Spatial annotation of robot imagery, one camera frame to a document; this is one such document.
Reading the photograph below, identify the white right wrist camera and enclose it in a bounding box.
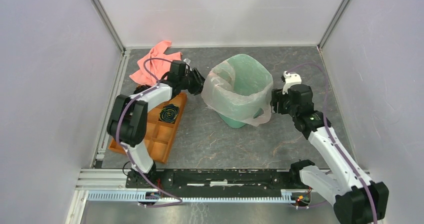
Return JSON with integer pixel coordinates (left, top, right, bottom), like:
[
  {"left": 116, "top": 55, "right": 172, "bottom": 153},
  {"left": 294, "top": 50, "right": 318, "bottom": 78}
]
[{"left": 282, "top": 71, "right": 302, "bottom": 95}]

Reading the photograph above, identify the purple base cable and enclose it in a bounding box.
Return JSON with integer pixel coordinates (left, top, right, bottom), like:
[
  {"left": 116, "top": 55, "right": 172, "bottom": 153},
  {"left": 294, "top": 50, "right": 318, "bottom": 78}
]
[{"left": 130, "top": 164, "right": 184, "bottom": 208}]

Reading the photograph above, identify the blue yellow rolled tie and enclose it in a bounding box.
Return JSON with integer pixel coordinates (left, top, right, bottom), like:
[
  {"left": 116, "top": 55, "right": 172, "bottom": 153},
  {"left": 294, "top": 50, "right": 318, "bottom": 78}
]
[{"left": 159, "top": 104, "right": 180, "bottom": 124}]

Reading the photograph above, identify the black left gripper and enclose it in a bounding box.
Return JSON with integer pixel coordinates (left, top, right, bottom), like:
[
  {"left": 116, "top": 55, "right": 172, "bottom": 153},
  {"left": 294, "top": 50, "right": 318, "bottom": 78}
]
[{"left": 179, "top": 67, "right": 213, "bottom": 96}]

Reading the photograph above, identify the green plastic trash bin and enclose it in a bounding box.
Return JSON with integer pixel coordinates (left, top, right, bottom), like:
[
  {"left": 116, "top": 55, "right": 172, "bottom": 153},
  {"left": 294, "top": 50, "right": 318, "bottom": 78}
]
[{"left": 218, "top": 109, "right": 263, "bottom": 129}]

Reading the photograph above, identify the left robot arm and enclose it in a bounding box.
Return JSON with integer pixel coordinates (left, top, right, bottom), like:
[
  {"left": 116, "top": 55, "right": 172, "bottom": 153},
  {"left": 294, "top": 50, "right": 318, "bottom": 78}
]
[{"left": 106, "top": 60, "right": 205, "bottom": 188}]

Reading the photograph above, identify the orange wooden divided tray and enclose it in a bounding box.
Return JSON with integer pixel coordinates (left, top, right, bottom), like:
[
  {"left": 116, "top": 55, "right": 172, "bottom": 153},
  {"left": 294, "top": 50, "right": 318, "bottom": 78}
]
[{"left": 108, "top": 85, "right": 188, "bottom": 165}]

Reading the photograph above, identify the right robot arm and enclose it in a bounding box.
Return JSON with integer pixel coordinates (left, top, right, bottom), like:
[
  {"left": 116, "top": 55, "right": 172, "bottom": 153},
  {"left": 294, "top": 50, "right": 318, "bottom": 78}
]
[{"left": 271, "top": 84, "right": 389, "bottom": 224}]

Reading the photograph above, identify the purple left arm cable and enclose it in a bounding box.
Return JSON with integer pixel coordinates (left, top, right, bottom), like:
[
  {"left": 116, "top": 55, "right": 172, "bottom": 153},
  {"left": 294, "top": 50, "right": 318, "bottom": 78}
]
[{"left": 114, "top": 57, "right": 175, "bottom": 170}]

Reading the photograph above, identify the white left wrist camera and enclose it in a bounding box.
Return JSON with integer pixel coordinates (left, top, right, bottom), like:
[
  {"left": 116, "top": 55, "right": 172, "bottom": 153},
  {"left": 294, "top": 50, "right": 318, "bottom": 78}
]
[{"left": 183, "top": 58, "right": 191, "bottom": 67}]

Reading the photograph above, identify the salmon pink cloth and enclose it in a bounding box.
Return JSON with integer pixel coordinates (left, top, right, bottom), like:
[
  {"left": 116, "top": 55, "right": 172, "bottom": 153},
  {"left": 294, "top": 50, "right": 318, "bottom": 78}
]
[{"left": 129, "top": 40, "right": 182, "bottom": 86}]

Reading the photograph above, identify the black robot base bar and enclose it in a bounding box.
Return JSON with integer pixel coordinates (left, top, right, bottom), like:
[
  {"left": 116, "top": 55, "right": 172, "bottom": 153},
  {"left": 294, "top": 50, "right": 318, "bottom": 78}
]
[{"left": 125, "top": 169, "right": 308, "bottom": 198}]

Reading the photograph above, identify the pink plastic trash bag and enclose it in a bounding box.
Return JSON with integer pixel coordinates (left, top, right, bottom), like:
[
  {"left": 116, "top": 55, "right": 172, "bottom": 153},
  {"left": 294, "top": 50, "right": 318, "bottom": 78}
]
[{"left": 201, "top": 54, "right": 274, "bottom": 127}]

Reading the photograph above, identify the black grey rolled tie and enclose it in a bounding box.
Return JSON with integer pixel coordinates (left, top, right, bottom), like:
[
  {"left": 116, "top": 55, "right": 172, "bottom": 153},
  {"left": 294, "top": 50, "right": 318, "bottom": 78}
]
[{"left": 133, "top": 85, "right": 151, "bottom": 94}]

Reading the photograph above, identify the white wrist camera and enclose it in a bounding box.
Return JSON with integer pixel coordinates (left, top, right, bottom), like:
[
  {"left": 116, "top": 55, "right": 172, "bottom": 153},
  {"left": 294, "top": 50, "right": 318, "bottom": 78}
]
[
  {"left": 282, "top": 71, "right": 302, "bottom": 95},
  {"left": 183, "top": 58, "right": 191, "bottom": 67}
]

